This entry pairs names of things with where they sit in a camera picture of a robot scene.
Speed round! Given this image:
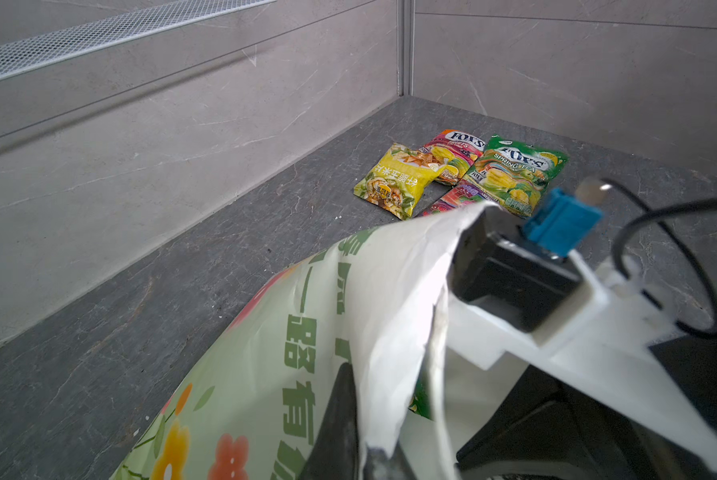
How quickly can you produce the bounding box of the floral paper gift bag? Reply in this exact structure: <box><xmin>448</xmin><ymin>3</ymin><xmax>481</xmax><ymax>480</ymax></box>
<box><xmin>114</xmin><ymin>204</ymin><xmax>493</xmax><ymax>479</ymax></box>

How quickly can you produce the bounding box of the yellow green snack packet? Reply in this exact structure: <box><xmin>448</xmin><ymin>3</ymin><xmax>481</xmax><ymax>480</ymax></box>
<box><xmin>354</xmin><ymin>143</ymin><xmax>445</xmax><ymax>220</ymax></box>

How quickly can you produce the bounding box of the purple snack packet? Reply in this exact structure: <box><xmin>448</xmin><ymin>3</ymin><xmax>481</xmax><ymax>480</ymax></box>
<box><xmin>422</xmin><ymin>179</ymin><xmax>487</xmax><ymax>216</ymax></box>

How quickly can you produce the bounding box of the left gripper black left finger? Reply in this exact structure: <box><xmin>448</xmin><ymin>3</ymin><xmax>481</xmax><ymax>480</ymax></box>
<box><xmin>300</xmin><ymin>363</ymin><xmax>359</xmax><ymax>480</ymax></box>

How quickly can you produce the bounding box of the orange pink Fox's candy packet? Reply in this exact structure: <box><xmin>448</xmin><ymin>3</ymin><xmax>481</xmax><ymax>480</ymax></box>
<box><xmin>419</xmin><ymin>130</ymin><xmax>488</xmax><ymax>186</ymax></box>

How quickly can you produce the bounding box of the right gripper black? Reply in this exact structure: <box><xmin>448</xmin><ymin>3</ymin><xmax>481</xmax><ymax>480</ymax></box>
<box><xmin>456</xmin><ymin>336</ymin><xmax>717</xmax><ymax>479</ymax></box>

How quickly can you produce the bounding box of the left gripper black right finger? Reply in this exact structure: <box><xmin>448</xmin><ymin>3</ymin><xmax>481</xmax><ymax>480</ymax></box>
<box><xmin>363</xmin><ymin>443</ymin><xmax>417</xmax><ymax>480</ymax></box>

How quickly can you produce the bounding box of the teal Fox's candy packet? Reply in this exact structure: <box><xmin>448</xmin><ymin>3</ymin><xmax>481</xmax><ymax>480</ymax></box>
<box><xmin>409</xmin><ymin>376</ymin><xmax>433</xmax><ymax>420</ymax></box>

